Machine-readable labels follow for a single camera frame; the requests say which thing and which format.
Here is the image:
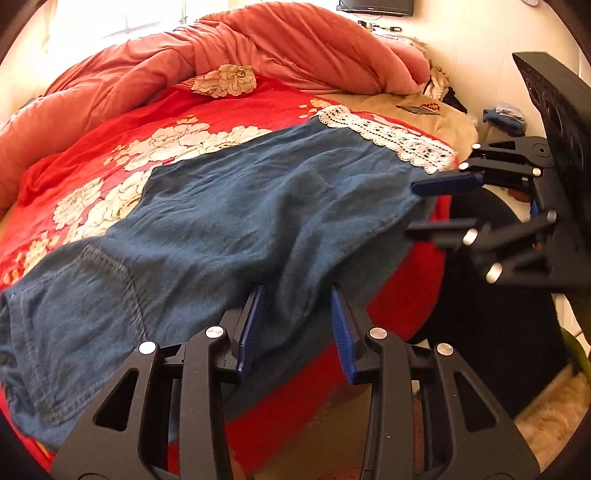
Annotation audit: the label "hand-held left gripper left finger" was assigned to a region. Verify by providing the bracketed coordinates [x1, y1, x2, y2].
[51, 284, 266, 480]

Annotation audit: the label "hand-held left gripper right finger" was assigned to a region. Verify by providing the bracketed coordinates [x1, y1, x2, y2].
[330, 282, 541, 480]

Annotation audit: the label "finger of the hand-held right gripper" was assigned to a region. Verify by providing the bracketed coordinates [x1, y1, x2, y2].
[405, 210, 559, 284]
[410, 136, 551, 197]

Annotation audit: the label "blue denim pants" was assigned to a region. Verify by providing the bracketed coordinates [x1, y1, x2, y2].
[0, 104, 458, 439]

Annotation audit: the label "person's right forearm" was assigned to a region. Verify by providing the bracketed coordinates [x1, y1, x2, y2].
[561, 327, 591, 385]

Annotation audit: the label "blue clothes pile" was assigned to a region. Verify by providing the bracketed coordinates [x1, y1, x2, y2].
[482, 102, 527, 137]

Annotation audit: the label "white and black clothes pile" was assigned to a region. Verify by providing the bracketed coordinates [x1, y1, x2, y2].
[422, 60, 468, 112]

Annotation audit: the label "black bed base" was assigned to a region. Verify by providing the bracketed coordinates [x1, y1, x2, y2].
[406, 185, 570, 418]

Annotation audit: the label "beige fur rug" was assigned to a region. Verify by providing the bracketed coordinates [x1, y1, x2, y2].
[512, 369, 588, 457]

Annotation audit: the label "salmon pink comforter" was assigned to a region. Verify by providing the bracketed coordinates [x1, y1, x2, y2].
[0, 0, 431, 214]

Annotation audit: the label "red floral bed sheet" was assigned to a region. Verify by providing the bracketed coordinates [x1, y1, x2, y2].
[0, 76, 455, 480]

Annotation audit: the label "black wall television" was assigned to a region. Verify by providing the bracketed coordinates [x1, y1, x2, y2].
[336, 0, 415, 18]

